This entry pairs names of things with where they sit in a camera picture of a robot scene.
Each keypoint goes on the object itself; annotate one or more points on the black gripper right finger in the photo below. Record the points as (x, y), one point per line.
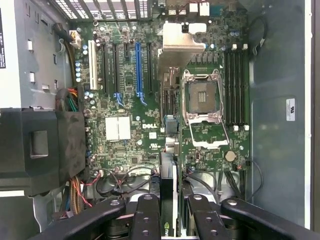
(207, 222)

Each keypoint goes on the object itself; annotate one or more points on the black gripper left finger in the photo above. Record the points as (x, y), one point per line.
(146, 220)

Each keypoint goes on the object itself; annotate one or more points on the round coin battery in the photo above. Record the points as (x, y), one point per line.
(230, 155)

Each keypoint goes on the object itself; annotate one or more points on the metal socket cover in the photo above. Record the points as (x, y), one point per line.
(195, 135)

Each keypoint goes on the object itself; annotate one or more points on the silver chipset heatsink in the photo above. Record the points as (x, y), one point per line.
(117, 128)

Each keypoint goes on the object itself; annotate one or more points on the green motherboard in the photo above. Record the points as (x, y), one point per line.
(125, 105)

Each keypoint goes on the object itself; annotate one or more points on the black plastic shroud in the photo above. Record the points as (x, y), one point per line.
(37, 162)

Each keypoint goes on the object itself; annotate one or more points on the CPU socket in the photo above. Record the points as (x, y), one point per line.
(203, 95)

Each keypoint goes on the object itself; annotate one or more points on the long black expansion slot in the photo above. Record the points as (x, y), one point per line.
(116, 70)
(105, 70)
(150, 70)

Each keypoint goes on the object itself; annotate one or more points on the blue expansion slot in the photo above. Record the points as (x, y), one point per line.
(138, 70)

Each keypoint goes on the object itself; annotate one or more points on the grey open PC case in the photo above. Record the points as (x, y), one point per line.
(275, 75)

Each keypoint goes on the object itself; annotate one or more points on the white expansion slot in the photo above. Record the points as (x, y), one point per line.
(93, 65)

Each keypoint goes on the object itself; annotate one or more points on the short black expansion slot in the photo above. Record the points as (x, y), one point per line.
(126, 51)

